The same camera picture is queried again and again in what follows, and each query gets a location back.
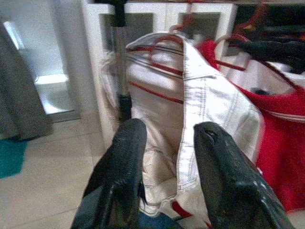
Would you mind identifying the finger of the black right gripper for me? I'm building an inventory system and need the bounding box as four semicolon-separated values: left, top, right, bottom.
228;40;305;74
243;25;305;40

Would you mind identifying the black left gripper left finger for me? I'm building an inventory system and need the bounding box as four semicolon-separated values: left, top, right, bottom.
71;118;148;229

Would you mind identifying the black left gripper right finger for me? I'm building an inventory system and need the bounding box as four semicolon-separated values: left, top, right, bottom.
193;121;296;229

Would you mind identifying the red white-striped garment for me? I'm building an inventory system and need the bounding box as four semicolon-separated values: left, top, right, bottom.
197;40;305;213

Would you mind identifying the white striped shirt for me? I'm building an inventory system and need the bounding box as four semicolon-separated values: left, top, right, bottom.
101;32;265;229

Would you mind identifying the chrome clothes rack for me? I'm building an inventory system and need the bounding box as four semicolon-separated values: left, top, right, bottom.
94;0;134;121

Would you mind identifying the white glass-door cabinet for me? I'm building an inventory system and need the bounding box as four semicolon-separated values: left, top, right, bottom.
81;0;239;148

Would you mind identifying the teal floor mat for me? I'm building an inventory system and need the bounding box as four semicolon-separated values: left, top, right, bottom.
0;139;29;179

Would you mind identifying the grey curtain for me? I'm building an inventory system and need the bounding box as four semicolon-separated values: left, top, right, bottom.
0;14;53;141

